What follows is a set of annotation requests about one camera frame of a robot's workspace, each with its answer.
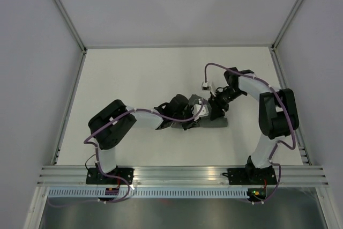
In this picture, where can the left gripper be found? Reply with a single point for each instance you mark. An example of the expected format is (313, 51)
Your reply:
(192, 122)

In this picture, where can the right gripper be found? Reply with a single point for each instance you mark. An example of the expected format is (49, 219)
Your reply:
(217, 106)

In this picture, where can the grey cloth napkin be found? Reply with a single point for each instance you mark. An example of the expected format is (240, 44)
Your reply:
(203, 122)

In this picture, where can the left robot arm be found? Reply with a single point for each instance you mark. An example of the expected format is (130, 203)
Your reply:
(111, 125)

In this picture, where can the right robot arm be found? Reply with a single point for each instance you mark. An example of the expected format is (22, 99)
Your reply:
(277, 118)

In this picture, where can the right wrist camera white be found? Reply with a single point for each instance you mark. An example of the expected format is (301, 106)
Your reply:
(209, 87)

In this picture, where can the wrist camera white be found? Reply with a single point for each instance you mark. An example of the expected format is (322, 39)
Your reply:
(209, 87)
(199, 109)

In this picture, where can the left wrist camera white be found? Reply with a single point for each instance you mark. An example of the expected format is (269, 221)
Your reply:
(199, 109)

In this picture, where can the right side aluminium rail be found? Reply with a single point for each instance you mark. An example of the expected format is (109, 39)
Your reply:
(288, 99)

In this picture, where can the aluminium rail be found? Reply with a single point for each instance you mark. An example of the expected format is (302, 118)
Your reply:
(181, 176)
(66, 114)
(288, 99)

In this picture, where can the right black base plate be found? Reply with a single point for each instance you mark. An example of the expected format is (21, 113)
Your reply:
(258, 176)

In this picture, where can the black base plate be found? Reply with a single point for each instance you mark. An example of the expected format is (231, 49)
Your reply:
(95, 177)
(258, 176)

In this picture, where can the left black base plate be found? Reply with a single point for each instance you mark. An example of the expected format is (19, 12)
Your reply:
(95, 177)

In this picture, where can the left aluminium frame post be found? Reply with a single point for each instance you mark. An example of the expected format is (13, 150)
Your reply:
(70, 25)

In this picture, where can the aluminium frame post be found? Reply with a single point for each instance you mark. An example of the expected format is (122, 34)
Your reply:
(70, 25)
(291, 15)

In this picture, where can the left side aluminium rail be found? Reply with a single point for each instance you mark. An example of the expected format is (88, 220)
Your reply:
(66, 114)

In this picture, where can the aluminium front rail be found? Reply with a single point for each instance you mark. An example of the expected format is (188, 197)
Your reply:
(181, 176)

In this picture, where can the white slotted cable duct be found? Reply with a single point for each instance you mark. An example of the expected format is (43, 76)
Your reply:
(101, 192)

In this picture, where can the right aluminium frame post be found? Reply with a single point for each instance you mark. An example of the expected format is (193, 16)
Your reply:
(291, 15)

